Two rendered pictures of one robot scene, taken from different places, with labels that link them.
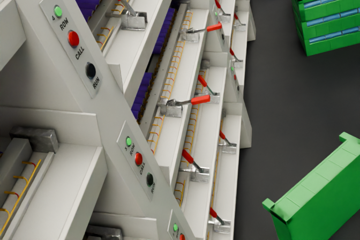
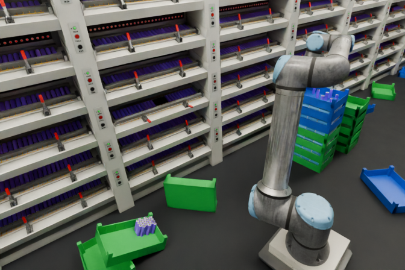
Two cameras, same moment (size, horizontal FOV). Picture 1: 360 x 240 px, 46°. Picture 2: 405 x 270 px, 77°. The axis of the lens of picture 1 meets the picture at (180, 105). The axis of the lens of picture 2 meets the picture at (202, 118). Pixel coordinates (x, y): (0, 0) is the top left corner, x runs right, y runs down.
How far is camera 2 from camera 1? 1.00 m
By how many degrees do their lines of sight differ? 30
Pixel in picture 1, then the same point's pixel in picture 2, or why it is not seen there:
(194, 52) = (178, 109)
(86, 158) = (80, 106)
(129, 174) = (93, 118)
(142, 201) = (95, 127)
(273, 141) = (220, 170)
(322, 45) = not seen: hidden behind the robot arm
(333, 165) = (196, 182)
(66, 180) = (72, 106)
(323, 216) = (182, 196)
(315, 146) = (227, 184)
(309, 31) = not seen: hidden behind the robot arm
